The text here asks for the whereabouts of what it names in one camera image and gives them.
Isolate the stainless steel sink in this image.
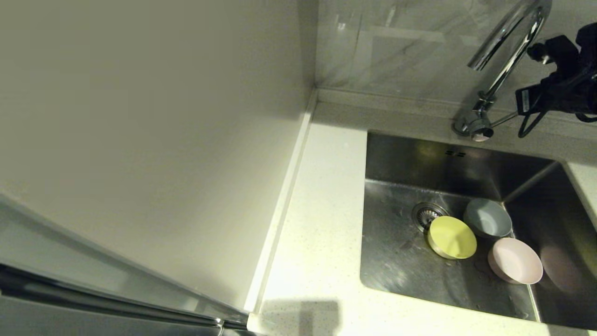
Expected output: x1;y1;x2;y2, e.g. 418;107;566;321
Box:
359;131;597;329

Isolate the chrome gooseneck faucet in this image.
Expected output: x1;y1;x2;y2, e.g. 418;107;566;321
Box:
451;0;553;142

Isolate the metal sink drain strainer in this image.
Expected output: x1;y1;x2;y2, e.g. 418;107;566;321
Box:
411;202;449;234

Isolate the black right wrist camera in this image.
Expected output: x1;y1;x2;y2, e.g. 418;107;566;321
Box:
515;85;541;116

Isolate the long bar door handle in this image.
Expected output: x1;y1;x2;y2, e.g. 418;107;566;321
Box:
0;261;250;331

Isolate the gray bowl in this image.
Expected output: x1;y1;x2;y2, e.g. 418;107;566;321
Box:
463;198;513;239

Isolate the yellow bowl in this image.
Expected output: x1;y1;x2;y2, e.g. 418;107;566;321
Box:
427;215;478;260

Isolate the stainless steel appliance door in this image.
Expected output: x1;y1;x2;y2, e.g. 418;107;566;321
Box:
0;187;255;336

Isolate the pink bowl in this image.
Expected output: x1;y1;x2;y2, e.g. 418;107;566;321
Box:
487;238;544;285

